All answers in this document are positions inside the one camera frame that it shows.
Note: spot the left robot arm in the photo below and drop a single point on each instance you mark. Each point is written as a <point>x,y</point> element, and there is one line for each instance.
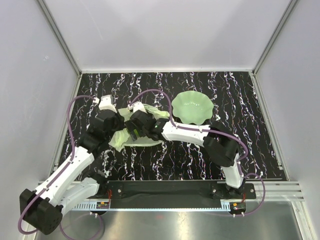
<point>46,205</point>

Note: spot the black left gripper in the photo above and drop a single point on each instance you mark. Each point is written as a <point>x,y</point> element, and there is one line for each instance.
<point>121,120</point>

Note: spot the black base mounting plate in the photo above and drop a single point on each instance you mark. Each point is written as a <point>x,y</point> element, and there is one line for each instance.
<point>175,194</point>

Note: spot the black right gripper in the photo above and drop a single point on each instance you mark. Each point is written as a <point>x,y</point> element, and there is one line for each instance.
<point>130,127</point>

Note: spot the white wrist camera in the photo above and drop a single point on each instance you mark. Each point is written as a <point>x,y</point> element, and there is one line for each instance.
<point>136,106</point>
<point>106,102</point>

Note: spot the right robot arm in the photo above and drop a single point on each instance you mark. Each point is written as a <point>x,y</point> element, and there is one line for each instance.
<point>222,148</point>

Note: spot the light green plastic bag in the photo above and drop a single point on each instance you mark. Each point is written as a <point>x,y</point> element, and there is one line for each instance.
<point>122,138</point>

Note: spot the white slotted cable duct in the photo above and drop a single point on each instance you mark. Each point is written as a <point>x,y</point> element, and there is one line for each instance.
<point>92,205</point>

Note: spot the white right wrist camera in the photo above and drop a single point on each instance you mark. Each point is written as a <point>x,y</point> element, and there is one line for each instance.
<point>136,106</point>

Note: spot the light green wavy bowl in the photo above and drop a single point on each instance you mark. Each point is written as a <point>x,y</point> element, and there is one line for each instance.
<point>192,107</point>

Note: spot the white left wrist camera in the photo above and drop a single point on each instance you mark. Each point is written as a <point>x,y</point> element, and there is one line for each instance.
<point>106,102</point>

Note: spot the aluminium frame rail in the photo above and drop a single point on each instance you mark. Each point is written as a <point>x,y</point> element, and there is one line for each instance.
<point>58,35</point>

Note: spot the green fruit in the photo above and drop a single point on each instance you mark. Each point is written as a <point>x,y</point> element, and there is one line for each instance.
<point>136,132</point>

